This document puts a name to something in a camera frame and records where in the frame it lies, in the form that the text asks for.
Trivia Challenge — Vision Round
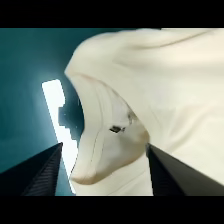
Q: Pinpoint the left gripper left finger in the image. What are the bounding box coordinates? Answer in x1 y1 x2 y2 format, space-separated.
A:
0 142 64 197

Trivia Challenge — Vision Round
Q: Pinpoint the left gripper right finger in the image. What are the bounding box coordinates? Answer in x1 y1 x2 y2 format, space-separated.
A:
145 143 224 197

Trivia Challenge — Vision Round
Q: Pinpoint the cream white shirt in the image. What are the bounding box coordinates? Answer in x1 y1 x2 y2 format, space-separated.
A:
64 27 224 197

